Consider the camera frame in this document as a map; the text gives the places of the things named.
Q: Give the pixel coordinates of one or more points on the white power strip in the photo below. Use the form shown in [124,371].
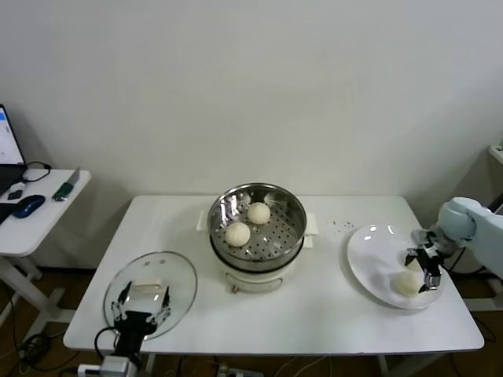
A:
[232,370]

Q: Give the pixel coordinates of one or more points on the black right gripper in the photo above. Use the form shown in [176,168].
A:
[431,259]

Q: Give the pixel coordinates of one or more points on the black flat pad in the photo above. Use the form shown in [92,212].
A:
[4,214]

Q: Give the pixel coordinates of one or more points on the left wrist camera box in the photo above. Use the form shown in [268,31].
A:
[89,369]

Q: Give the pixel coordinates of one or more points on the white round plate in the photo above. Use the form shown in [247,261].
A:
[373,259]

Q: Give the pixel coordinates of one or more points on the small black white dongle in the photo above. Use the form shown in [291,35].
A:
[15,194]

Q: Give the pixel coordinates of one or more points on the black laptop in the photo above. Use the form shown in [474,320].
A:
[8,137]

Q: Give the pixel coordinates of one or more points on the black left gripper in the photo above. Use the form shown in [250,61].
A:
[135,328]

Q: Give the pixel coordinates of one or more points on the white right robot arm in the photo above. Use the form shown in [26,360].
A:
[483,231]

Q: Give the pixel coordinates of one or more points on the white electric cooker base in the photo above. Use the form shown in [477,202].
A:
[255,280]

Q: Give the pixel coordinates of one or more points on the stainless steel steamer basket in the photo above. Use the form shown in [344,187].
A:
[283,235]

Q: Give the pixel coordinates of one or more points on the white steamed baozi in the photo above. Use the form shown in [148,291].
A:
[414,268]
[237,234]
[258,213]
[406,283]

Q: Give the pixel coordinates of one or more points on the blue computer mouse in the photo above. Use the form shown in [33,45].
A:
[27,205]

